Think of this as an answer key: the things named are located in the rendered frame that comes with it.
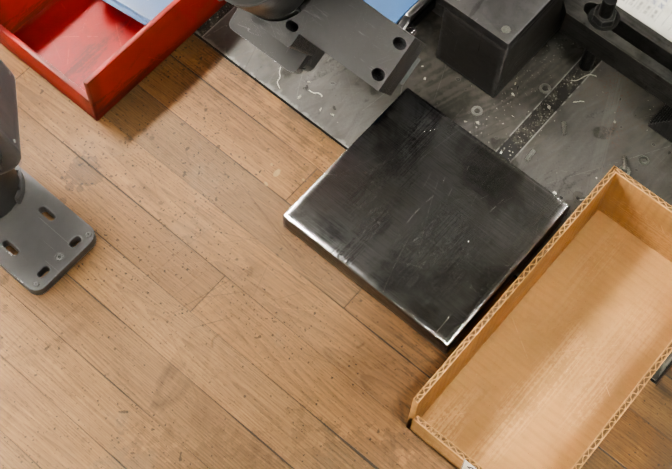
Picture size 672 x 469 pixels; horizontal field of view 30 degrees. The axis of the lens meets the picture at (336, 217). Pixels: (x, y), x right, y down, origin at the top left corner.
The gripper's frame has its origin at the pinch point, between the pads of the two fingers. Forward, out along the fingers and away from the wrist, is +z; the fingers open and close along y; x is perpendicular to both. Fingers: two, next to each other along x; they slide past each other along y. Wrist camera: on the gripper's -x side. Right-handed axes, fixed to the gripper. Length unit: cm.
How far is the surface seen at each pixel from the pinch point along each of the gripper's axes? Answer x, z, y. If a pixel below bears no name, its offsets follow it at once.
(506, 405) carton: -28.9, 0.7, -16.8
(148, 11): 16.4, 5.8, -9.6
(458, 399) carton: -25.8, -0.2, -18.5
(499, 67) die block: -11.7, 8.4, 3.8
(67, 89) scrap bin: 15.7, -0.4, -18.2
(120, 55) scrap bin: 12.5, -2.0, -12.9
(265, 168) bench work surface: -1.3, 3.7, -14.0
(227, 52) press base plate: 8.6, 7.2, -8.5
